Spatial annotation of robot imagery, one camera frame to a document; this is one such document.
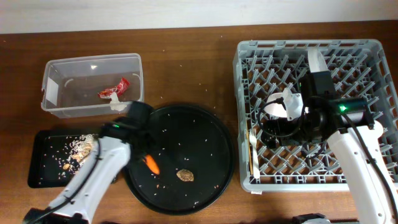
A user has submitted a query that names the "round black serving tray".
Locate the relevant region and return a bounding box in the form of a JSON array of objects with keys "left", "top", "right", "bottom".
[{"left": 123, "top": 105, "right": 235, "bottom": 215}]

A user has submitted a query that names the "black rectangular tray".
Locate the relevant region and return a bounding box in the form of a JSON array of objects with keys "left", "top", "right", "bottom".
[{"left": 27, "top": 129, "right": 98, "bottom": 189}]

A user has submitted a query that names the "grey dishwasher rack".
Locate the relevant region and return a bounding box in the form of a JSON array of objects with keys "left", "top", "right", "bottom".
[{"left": 233, "top": 39, "right": 397, "bottom": 194}]

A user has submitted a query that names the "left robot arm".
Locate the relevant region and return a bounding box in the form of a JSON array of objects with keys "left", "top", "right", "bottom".
[{"left": 22, "top": 101, "right": 154, "bottom": 223}]

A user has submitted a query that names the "pile of food scraps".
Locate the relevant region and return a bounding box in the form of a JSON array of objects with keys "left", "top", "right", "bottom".
[{"left": 42, "top": 134, "right": 95, "bottom": 179}]

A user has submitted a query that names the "red snack wrapper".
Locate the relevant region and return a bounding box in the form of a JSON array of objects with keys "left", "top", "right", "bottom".
[{"left": 98, "top": 77, "right": 130, "bottom": 99}]

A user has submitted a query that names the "white tissue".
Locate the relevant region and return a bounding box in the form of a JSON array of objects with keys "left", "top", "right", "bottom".
[{"left": 109, "top": 92, "right": 127, "bottom": 112}]

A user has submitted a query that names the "brown food lump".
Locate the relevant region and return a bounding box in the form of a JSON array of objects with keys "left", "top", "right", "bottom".
[{"left": 176, "top": 169, "right": 195, "bottom": 182}]

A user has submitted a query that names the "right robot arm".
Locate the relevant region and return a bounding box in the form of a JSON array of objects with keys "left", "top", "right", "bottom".
[{"left": 256, "top": 71, "right": 397, "bottom": 223}]

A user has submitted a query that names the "clear plastic bin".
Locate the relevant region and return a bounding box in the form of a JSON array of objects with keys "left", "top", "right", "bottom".
[{"left": 41, "top": 53, "right": 144, "bottom": 118}]

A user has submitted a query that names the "grey plate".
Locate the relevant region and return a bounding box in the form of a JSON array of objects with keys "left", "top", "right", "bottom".
[{"left": 307, "top": 47, "right": 328, "bottom": 73}]

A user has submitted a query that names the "pink bowl with food scraps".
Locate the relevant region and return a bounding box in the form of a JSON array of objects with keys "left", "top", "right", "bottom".
[{"left": 264, "top": 93, "right": 287, "bottom": 118}]

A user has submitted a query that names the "wooden chopstick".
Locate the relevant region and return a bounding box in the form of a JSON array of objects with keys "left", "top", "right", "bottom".
[{"left": 245, "top": 121, "right": 253, "bottom": 175}]

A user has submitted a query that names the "orange carrot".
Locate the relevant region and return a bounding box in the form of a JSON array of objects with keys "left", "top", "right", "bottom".
[{"left": 142, "top": 154, "right": 160, "bottom": 175}]

